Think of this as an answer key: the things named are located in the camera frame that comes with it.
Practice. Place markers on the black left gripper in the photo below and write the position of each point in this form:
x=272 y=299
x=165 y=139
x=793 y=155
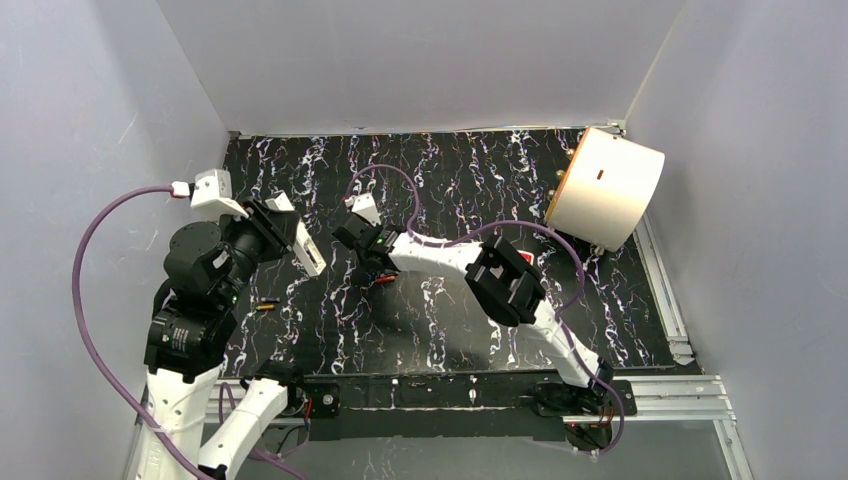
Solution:
x=275 y=229

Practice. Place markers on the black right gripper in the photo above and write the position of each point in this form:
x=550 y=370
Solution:
x=361 y=241

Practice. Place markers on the long white remote control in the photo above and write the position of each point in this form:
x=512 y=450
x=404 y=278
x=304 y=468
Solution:
x=307 y=252

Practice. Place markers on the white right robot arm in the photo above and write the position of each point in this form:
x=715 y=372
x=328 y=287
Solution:
x=505 y=284

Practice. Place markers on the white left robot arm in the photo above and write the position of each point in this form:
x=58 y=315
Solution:
x=208 y=267

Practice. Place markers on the red and white remote control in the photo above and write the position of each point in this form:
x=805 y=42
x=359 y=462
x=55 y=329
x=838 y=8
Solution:
x=528 y=256

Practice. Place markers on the white round stool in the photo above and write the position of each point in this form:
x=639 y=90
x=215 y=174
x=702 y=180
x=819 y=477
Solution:
x=605 y=190

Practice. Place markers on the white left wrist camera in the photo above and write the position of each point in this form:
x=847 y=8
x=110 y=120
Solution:
x=212 y=196

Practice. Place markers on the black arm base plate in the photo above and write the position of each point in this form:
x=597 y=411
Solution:
x=530 y=403

